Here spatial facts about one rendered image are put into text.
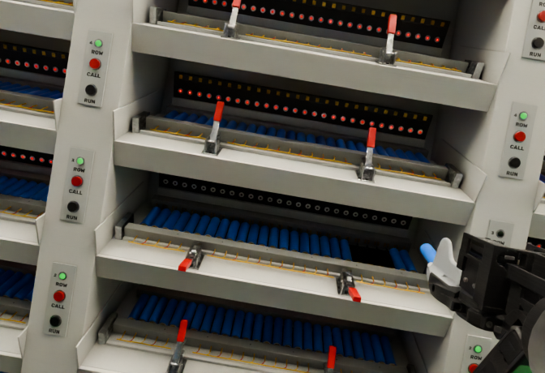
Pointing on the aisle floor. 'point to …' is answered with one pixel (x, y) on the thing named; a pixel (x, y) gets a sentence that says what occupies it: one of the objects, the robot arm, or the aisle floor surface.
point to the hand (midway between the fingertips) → (443, 274)
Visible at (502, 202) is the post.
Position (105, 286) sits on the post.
